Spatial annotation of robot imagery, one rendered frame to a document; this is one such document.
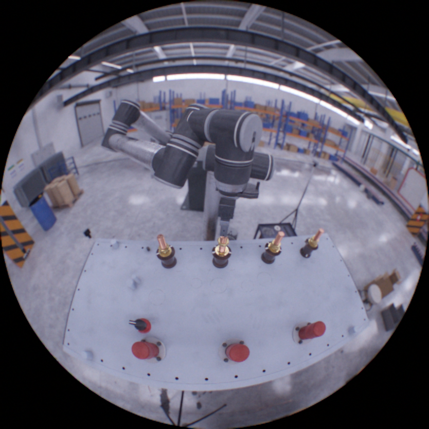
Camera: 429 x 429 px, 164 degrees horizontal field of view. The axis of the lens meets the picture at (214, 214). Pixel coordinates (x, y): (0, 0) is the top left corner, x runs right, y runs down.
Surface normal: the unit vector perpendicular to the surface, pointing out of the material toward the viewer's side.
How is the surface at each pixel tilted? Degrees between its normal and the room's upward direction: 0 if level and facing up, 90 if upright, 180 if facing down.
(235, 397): 0
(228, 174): 90
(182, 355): 0
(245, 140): 92
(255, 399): 0
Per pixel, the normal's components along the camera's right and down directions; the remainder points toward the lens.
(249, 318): 0.04, -0.75
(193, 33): 0.07, 0.66
